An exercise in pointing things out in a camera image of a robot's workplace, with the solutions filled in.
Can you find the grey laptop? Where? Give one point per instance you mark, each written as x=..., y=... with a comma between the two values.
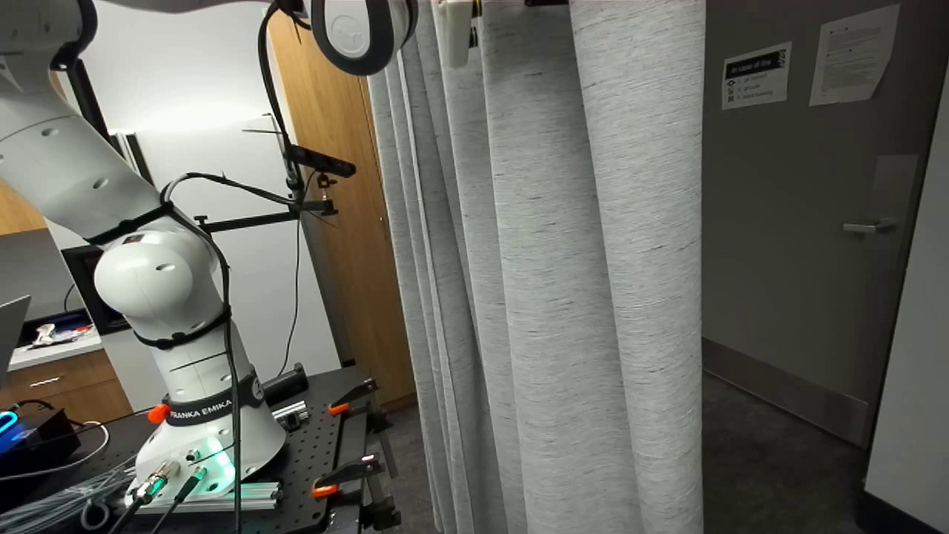
x=11, y=335

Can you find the small black block device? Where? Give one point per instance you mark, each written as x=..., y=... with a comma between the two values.
x=285, y=384

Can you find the paper sign with black header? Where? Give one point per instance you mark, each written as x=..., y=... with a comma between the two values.
x=757, y=74

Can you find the black computer monitor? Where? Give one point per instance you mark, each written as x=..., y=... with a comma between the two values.
x=94, y=290

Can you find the wooden drawer cabinet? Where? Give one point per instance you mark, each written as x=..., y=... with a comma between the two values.
x=69, y=385

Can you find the small orange knob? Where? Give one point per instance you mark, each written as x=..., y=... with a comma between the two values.
x=158, y=413

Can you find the black box with blue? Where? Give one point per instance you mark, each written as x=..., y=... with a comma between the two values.
x=35, y=433

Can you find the black camera on stand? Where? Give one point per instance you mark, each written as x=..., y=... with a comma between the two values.
x=318, y=161

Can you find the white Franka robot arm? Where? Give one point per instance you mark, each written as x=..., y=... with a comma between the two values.
x=69, y=166

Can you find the grey door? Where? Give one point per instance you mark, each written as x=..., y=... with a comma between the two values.
x=791, y=247

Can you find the plain white paper sheet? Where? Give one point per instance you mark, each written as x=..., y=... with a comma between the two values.
x=852, y=57

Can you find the black perforated table plate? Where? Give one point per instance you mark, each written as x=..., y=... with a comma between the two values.
x=306, y=445

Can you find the orange black bar clamp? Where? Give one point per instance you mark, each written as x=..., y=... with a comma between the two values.
x=345, y=477
x=352, y=399

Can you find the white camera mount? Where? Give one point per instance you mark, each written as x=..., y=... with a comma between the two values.
x=457, y=29

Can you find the grey fabric curtain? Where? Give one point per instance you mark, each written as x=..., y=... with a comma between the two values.
x=573, y=296

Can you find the brown wooden door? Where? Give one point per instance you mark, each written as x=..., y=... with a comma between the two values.
x=342, y=247

